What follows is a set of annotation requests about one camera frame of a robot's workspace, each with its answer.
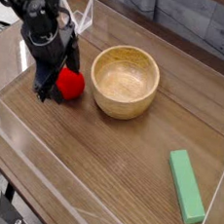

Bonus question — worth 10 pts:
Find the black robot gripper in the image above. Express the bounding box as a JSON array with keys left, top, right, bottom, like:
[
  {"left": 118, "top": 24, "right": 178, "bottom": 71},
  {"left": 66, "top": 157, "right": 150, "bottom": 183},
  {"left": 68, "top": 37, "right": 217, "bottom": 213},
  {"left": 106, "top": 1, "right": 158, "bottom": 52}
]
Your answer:
[{"left": 20, "top": 22, "right": 80, "bottom": 104}]

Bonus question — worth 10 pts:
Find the red plush fruit green leaf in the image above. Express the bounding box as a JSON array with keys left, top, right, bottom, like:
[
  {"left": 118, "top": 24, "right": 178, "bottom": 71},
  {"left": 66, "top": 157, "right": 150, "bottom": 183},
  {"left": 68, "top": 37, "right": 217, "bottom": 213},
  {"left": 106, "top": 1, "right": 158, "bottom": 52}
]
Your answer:
[{"left": 56, "top": 68, "right": 86, "bottom": 100}]

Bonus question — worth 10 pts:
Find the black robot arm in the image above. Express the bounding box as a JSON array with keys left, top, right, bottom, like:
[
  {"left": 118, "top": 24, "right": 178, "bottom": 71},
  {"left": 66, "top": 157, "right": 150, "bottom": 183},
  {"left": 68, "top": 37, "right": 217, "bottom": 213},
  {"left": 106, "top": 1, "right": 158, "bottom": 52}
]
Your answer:
[{"left": 0, "top": 0, "right": 80, "bottom": 103}]

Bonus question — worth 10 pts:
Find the wooden bowl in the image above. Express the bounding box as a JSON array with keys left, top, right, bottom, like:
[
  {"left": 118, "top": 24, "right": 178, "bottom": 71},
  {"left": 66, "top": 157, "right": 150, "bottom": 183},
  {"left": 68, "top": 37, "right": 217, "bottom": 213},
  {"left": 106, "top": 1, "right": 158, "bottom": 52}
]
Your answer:
[{"left": 91, "top": 45, "right": 161, "bottom": 120}]

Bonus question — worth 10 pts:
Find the green rectangular block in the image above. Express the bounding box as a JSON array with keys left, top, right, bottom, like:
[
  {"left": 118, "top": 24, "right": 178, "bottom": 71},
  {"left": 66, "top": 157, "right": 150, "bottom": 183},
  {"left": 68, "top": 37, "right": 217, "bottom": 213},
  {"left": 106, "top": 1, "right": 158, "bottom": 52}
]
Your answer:
[{"left": 169, "top": 149, "right": 205, "bottom": 224}]

